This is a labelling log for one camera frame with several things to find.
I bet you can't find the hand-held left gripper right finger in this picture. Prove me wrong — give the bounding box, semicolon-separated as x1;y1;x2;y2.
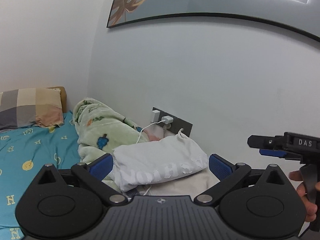
194;153;288;208

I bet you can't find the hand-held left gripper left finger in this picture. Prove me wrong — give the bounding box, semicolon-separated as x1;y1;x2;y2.
37;153;128;207

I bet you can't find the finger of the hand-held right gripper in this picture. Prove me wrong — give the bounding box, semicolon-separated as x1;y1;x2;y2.
259;148;288;159
247;134;285;149

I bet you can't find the white printed garment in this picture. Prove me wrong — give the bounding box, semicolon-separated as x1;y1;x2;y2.
112;129;209;193

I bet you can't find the person's right hand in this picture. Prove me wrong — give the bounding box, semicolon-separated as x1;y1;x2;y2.
289;170;318;222

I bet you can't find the cream cloth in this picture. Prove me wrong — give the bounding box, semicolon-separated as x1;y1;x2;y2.
146;167;218;197

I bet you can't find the pale green fleece blanket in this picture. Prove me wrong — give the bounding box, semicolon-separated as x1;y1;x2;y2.
72;97;152;193

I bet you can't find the teal patterned bed sheet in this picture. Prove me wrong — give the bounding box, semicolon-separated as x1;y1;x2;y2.
0;110;84;240

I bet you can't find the plaid pillow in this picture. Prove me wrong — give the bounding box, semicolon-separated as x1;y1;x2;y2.
0;88;64;130

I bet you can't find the grey wall socket panel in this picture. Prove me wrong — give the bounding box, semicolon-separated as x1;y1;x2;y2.
152;107;193;137

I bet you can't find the white charging cable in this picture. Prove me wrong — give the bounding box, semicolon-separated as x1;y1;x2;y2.
136;121;166;143

